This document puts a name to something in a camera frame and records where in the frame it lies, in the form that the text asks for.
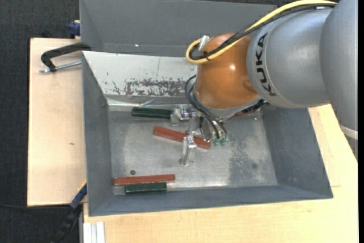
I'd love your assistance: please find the dark green flat block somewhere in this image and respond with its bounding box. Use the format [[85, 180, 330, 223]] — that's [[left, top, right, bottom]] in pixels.
[[124, 182, 168, 195], [131, 106, 173, 120]]

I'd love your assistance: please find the pale wood flat board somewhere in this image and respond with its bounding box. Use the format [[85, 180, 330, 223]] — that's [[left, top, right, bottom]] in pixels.
[[27, 38, 88, 207]]

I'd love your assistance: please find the grey metal bin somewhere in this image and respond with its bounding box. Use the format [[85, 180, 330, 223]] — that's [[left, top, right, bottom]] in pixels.
[[78, 0, 334, 217]]

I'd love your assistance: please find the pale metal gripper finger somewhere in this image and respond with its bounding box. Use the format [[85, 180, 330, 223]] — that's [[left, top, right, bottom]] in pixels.
[[179, 135, 197, 167], [169, 105, 197, 126]]

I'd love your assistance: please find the red-brown flat block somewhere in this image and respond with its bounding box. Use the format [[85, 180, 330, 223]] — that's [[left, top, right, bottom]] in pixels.
[[153, 126, 212, 150], [114, 174, 176, 187]]

